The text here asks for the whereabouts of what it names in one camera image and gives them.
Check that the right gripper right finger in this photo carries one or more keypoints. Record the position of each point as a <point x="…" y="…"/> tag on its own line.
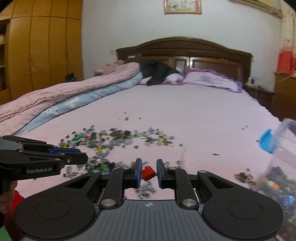
<point x="178" y="180"/>

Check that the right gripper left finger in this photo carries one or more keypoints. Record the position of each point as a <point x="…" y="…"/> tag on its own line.
<point x="118" y="181"/>

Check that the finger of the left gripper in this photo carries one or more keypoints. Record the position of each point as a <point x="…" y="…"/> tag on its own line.
<point x="65" y="150"/>

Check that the red slope lego brick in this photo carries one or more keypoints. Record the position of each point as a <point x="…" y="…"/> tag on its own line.
<point x="148" y="173"/>

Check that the person's left hand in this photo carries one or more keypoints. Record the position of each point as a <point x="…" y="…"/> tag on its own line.
<point x="6" y="198"/>

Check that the light blue floral blanket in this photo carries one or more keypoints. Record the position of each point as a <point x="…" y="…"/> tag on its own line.
<point x="78" y="101"/>

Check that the pink checked quilt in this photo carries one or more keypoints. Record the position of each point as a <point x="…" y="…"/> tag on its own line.
<point x="16" y="114"/>

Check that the pink bed sheet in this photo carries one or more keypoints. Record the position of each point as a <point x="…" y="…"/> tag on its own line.
<point x="212" y="133"/>

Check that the clear plastic storage box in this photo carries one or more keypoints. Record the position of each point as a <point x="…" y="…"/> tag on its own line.
<point x="278" y="180"/>

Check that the purple floral pillow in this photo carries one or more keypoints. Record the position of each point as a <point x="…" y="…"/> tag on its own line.
<point x="204" y="77"/>

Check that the black garment on bed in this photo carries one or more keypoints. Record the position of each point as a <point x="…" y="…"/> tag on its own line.
<point x="157" y="71"/>

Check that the yellow wooden wardrobe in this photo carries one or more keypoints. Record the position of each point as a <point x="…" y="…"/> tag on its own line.
<point x="40" y="46"/>

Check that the dark wooden nightstand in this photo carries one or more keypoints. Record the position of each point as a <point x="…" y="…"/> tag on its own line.
<point x="261" y="94"/>

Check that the dark wooden headboard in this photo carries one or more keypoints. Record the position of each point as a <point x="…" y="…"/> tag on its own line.
<point x="191" y="52"/>

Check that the wooden desk with drawers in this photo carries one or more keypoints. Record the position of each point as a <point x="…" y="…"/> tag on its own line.
<point x="283" y="103"/>

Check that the pink red curtain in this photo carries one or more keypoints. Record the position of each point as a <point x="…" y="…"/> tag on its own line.
<point x="286" y="58"/>

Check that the framed wall picture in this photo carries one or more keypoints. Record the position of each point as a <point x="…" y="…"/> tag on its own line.
<point x="182" y="7"/>

